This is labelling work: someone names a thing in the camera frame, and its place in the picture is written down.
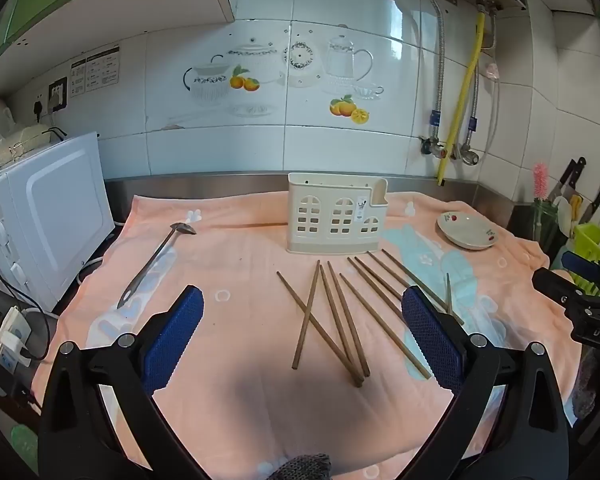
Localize silver flexible water hose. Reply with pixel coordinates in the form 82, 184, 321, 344
466, 7, 498, 148
424, 0, 446, 143

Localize metal water valve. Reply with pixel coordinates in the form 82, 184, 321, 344
452, 142, 481, 166
419, 135, 448, 160

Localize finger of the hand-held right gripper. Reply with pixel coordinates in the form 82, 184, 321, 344
532, 267, 600, 311
561, 251, 600, 293

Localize pile of wooden chopsticks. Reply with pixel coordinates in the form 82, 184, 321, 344
276, 249, 466, 388

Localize green plastic dish rack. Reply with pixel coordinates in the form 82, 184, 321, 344
572, 222, 600, 297

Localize grey knit sweater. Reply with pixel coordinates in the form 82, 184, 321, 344
271, 453, 334, 480

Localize large wall notice sticker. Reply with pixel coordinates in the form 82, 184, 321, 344
86, 46, 121, 92

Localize cream plastic utensil holder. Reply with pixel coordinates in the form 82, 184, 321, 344
286, 172, 388, 256

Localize white microwave oven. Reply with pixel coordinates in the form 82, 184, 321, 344
0, 131, 117, 313

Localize white power strip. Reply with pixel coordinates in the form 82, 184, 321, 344
0, 306, 35, 395

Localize pink bottle brush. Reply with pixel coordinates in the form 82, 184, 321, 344
532, 162, 552, 206

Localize small wall notice sticker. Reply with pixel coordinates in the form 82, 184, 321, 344
70, 59, 87, 97

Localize clear plastic bags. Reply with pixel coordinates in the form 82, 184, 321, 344
0, 97, 68, 171

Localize green glass jar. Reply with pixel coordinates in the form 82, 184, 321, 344
530, 201, 563, 258

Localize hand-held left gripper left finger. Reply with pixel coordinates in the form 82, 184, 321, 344
37, 285, 208, 480

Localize small flower print plate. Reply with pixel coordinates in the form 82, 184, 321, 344
436, 211, 497, 251

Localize yellow gas hose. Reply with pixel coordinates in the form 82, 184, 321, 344
436, 7, 487, 187

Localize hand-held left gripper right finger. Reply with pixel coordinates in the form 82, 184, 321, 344
402, 286, 573, 480

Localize metal spoon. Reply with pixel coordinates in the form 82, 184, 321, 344
116, 221, 198, 310

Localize white thin hose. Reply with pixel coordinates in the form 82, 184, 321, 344
480, 35, 503, 161

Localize pink printed towel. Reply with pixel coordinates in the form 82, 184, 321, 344
31, 191, 583, 480

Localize black wall socket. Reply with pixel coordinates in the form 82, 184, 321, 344
47, 77, 69, 111

